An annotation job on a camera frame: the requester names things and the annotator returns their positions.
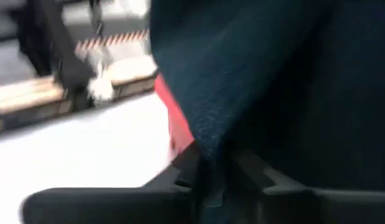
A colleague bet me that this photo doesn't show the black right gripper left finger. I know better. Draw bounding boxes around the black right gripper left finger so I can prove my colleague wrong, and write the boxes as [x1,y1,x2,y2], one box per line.
[20,144,202,224]

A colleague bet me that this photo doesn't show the red plastic bin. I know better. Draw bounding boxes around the red plastic bin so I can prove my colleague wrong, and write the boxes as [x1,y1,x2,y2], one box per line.
[153,73,196,161]

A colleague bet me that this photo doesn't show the dark blue denim jeans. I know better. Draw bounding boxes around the dark blue denim jeans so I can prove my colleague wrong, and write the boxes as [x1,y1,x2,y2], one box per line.
[149,0,385,224]

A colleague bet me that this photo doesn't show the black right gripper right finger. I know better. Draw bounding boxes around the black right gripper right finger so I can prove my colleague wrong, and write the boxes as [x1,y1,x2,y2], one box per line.
[232,152,385,224]

